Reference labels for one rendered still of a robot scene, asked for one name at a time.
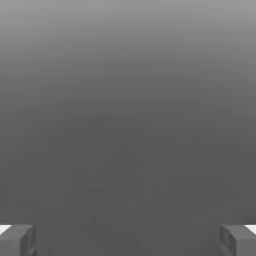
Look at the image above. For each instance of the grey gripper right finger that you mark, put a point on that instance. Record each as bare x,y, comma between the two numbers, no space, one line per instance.
240,240

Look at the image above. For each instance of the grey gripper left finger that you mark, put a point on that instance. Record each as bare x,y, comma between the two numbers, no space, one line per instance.
16,240

